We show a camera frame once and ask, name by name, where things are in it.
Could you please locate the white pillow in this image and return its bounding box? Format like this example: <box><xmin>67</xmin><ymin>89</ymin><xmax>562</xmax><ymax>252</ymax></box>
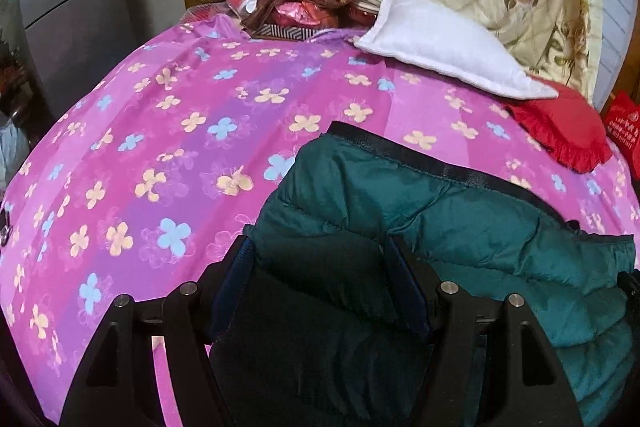
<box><xmin>356</xmin><ymin>0</ymin><xmax>559</xmax><ymax>101</ymax></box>

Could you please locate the pink floral bed sheet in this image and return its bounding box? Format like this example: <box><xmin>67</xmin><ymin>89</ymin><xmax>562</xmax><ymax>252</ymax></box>
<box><xmin>1</xmin><ymin>15</ymin><xmax>639</xmax><ymax>419</ymax></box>

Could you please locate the dark green puffer jacket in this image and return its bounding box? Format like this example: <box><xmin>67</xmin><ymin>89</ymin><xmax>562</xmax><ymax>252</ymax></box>
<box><xmin>210</xmin><ymin>122</ymin><xmax>639</xmax><ymax>426</ymax></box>

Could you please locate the red shopping bag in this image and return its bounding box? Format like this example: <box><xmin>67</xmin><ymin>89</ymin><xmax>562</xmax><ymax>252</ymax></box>
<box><xmin>604</xmin><ymin>92</ymin><xmax>640</xmax><ymax>181</ymax></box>

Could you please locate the red ruffled cushion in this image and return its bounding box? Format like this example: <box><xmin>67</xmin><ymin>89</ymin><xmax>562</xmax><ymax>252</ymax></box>
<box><xmin>503</xmin><ymin>77</ymin><xmax>613</xmax><ymax>174</ymax></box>

